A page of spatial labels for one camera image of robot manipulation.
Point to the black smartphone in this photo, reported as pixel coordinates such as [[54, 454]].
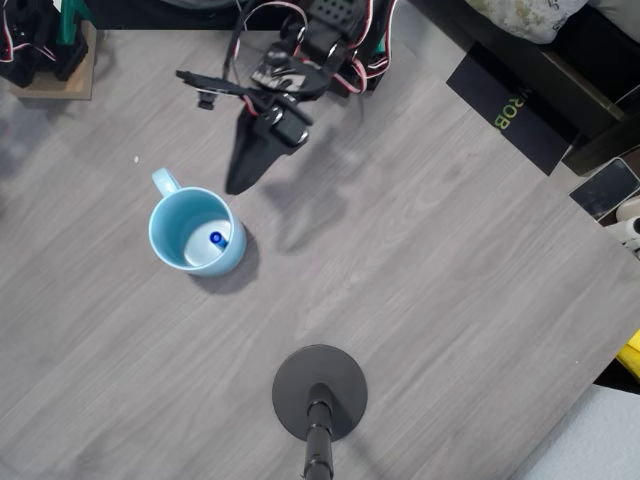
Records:
[[607, 190]]

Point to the white plastic device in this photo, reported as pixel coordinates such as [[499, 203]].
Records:
[[630, 232]]

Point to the black box green letters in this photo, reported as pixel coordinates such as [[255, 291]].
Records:
[[520, 115]]

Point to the black gripper camera mount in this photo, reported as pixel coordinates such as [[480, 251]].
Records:
[[210, 84]]

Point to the black round camera stand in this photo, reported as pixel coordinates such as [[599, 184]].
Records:
[[320, 390]]

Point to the light grey cushion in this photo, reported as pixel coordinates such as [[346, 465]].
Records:
[[590, 440]]

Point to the small blue-capped cylinder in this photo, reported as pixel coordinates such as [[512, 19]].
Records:
[[217, 239]]

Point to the black idle robot arm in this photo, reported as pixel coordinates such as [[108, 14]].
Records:
[[25, 50]]

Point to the green clamp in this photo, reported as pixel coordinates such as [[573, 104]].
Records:
[[67, 22]]

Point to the light blue mug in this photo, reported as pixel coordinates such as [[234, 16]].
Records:
[[200, 260]]

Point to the wooden base board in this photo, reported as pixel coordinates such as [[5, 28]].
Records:
[[60, 91]]

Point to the yellow object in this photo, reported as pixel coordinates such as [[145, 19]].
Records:
[[632, 355]]

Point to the floral white pillow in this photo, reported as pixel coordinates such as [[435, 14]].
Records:
[[530, 17]]

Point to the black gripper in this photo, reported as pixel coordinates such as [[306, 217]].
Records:
[[256, 136]]

